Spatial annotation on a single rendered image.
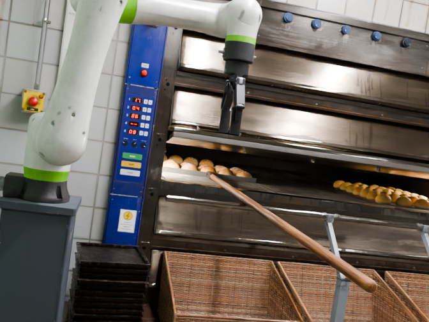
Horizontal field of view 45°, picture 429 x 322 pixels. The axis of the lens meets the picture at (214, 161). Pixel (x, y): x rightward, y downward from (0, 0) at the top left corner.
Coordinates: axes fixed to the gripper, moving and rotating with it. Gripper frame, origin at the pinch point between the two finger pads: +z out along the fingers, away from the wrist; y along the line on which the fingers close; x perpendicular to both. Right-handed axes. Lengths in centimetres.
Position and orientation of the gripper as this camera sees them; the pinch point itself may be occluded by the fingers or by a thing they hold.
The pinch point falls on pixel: (228, 130)
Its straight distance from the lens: 159.4
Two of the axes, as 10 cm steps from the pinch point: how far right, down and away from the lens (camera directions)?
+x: 9.7, 1.1, 2.3
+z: -1.3, 9.9, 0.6
